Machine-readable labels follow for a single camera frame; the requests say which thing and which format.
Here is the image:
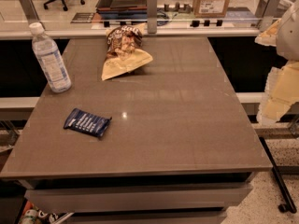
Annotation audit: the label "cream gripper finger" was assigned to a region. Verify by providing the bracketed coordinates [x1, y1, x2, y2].
[257, 61, 299, 125]
[255, 19, 281, 47]

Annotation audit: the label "blue rxbar blueberry bar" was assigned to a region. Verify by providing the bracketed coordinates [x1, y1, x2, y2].
[64, 108, 111, 138]

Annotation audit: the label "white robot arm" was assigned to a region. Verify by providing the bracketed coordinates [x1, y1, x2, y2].
[255, 0, 299, 125]

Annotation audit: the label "cardboard box with label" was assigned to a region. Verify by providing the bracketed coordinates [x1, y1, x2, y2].
[192, 0, 230, 18]

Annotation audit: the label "black floor stand leg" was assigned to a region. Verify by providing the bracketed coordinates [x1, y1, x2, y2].
[260, 137, 297, 214]

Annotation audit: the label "grey table drawer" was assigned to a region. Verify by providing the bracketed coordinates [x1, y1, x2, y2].
[25, 183, 252, 213]

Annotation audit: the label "yellow brown snack bag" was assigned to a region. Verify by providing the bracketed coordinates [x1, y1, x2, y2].
[101, 23, 153, 80]

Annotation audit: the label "dark open tray box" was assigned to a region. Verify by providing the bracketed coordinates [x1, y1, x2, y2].
[95, 0, 149, 13]

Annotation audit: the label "clear plastic water bottle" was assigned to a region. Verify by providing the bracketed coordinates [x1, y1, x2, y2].
[29, 22, 72, 93]

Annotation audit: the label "cans under table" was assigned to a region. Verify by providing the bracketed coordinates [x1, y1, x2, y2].
[18, 209, 59, 224]

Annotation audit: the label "grey metal post right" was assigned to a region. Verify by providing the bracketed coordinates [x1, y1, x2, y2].
[255, 0, 280, 32]

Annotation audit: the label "grey metal post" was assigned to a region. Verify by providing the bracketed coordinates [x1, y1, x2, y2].
[147, 0, 157, 34]
[19, 0, 41, 24]
[255, 0, 280, 32]

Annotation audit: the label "grey metal post centre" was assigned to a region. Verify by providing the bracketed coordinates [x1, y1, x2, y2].
[147, 0, 157, 34]

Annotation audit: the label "grey metal post left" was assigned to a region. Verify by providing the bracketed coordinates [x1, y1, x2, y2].
[19, 0, 41, 24]

